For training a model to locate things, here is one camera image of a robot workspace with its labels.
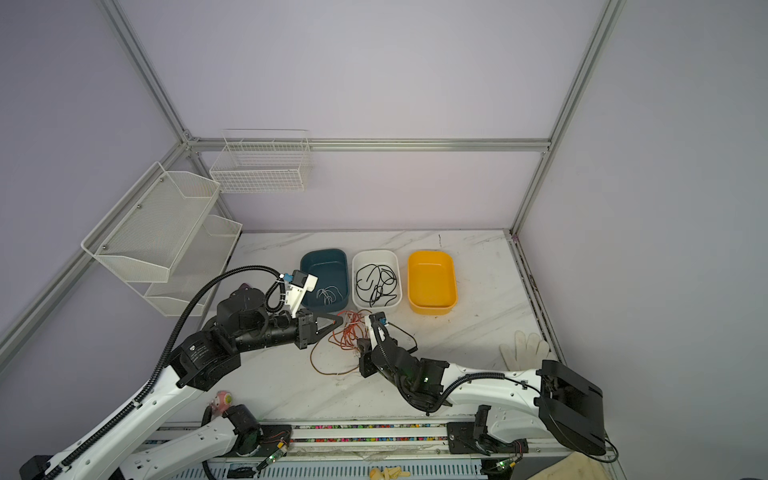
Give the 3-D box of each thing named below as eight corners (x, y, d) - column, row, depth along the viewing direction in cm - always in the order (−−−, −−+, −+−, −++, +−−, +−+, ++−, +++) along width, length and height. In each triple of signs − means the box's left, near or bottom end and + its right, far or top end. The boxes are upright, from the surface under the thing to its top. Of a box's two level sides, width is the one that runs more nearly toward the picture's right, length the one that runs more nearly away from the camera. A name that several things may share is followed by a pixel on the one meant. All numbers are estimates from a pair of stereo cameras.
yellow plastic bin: (409, 315, 99) (410, 306, 95) (407, 260, 115) (407, 250, 110) (459, 315, 99) (462, 306, 95) (450, 260, 115) (452, 250, 110)
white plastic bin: (349, 314, 99) (346, 305, 94) (355, 261, 114) (353, 250, 109) (401, 314, 99) (401, 305, 94) (400, 261, 114) (400, 250, 109)
